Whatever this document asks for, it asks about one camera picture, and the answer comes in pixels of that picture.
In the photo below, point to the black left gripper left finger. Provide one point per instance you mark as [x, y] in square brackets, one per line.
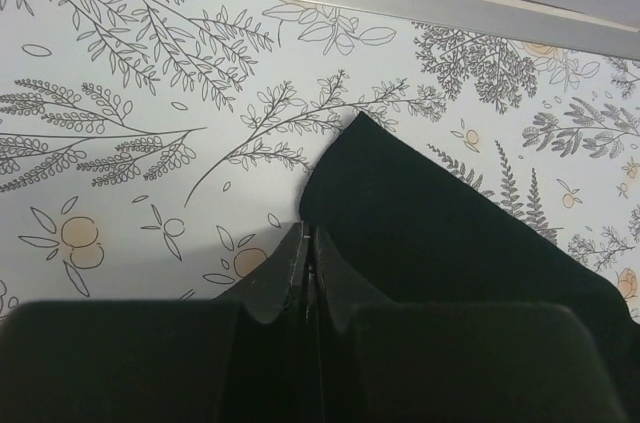
[228, 359]

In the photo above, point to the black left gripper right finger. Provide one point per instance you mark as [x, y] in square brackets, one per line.
[383, 361]

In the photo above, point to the black t-shirt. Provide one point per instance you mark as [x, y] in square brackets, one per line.
[421, 235]

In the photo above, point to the floral patterned table mat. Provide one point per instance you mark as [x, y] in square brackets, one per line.
[156, 148]

